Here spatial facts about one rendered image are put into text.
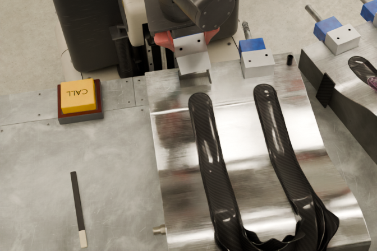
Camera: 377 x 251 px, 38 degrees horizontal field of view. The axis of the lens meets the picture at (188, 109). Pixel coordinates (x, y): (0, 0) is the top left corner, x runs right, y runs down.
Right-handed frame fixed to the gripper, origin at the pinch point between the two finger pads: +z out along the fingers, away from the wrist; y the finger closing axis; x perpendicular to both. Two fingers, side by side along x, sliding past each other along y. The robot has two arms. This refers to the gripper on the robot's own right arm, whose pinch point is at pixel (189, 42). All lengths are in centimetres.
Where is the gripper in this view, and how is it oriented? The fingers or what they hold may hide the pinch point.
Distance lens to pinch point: 88.2
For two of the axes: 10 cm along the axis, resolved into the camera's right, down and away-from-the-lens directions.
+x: -1.6, -8.7, 4.7
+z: 1.4, 4.5, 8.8
